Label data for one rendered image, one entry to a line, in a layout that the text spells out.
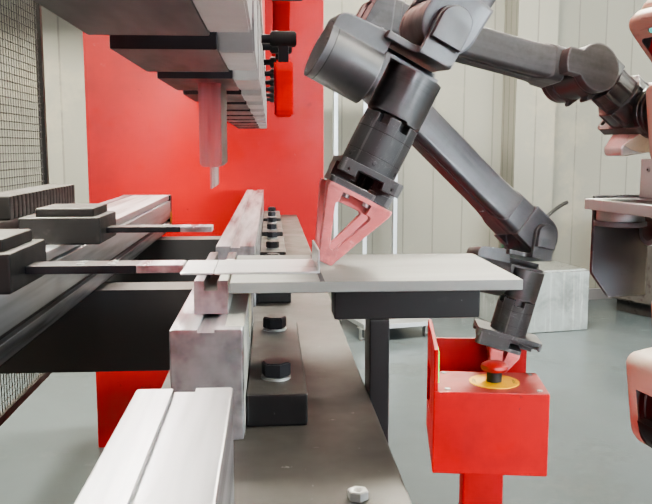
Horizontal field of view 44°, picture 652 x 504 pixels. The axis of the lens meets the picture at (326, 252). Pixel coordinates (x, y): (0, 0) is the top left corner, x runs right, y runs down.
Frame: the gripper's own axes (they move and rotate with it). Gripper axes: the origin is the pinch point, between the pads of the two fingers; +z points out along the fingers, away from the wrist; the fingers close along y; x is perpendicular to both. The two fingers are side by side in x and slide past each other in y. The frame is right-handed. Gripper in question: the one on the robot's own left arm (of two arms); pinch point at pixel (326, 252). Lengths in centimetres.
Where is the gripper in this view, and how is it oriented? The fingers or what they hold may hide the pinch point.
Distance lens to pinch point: 79.9
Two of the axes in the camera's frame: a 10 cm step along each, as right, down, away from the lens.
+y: 0.8, 1.2, -9.9
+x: 8.9, 4.4, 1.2
